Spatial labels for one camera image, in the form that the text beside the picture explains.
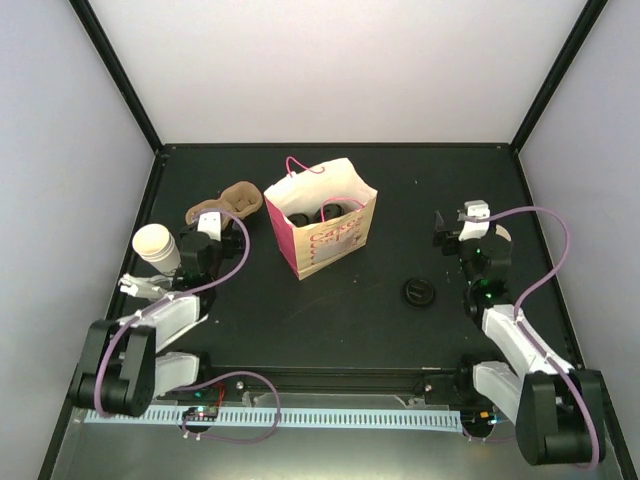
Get right black paper cup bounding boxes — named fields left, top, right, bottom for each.
left=492, top=224, right=512, bottom=245

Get brown cardboard cup carrier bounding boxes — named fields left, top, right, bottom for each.
left=185, top=181, right=264, bottom=225

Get white stacked paper cups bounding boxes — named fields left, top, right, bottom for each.
left=132, top=223, right=180, bottom=277

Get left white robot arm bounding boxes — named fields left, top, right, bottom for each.
left=68, top=224, right=250, bottom=417

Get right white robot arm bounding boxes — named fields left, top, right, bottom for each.
left=433, top=201, right=606, bottom=469

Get black cup sideways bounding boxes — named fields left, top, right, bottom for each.
left=313, top=203, right=348, bottom=223

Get small circuit board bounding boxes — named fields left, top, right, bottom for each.
left=182, top=406, right=218, bottom=422

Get black paper coffee cup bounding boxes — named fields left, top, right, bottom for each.
left=287, top=213, right=311, bottom=228

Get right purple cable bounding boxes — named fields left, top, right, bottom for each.
left=462, top=205, right=601, bottom=471

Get light blue cable duct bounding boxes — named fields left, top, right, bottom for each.
left=84, top=405, right=463, bottom=433

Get cake print paper bag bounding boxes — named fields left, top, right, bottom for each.
left=264, top=156, right=378, bottom=280

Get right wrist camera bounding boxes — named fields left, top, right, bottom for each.
left=458, top=200, right=491, bottom=242

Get stack of black lids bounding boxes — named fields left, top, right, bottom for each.
left=402, top=277, right=436, bottom=309

